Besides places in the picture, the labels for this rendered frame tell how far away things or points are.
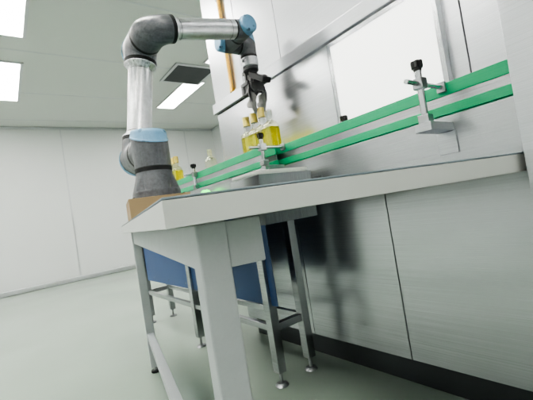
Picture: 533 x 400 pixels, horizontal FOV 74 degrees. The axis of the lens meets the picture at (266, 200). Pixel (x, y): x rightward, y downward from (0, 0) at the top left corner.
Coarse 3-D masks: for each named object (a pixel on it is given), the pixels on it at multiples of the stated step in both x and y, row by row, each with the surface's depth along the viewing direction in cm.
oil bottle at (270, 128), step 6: (270, 120) 151; (264, 126) 151; (270, 126) 149; (276, 126) 151; (264, 132) 152; (270, 132) 149; (276, 132) 150; (264, 138) 152; (270, 138) 149; (276, 138) 150; (270, 144) 149; (276, 144) 150
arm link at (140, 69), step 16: (128, 32) 124; (128, 48) 126; (160, 48) 129; (128, 64) 127; (144, 64) 127; (128, 80) 127; (144, 80) 127; (128, 96) 126; (144, 96) 126; (128, 112) 125; (144, 112) 125; (128, 128) 124; (128, 144) 119
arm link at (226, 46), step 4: (216, 40) 151; (220, 40) 148; (224, 40) 149; (228, 40) 147; (216, 44) 152; (220, 44) 149; (224, 44) 149; (228, 44) 149; (232, 44) 148; (236, 44) 148; (240, 44) 150; (216, 48) 152; (220, 48) 150; (224, 48) 150; (228, 48) 151; (232, 48) 151; (236, 48) 153; (240, 48) 154; (224, 52) 153; (228, 52) 154; (232, 52) 155; (236, 52) 155; (240, 52) 156
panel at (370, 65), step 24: (408, 0) 111; (384, 24) 118; (408, 24) 112; (432, 24) 106; (336, 48) 135; (360, 48) 127; (384, 48) 119; (408, 48) 113; (432, 48) 107; (336, 72) 136; (360, 72) 128; (384, 72) 120; (408, 72) 113; (432, 72) 107; (360, 96) 129; (384, 96) 121; (408, 96) 114
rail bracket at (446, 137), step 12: (420, 60) 82; (420, 72) 83; (408, 84) 80; (420, 84) 82; (432, 84) 86; (444, 84) 88; (420, 96) 83; (420, 108) 83; (420, 120) 83; (432, 120) 82; (420, 132) 82; (432, 132) 85; (444, 132) 88; (456, 132) 86; (444, 144) 89; (456, 144) 86
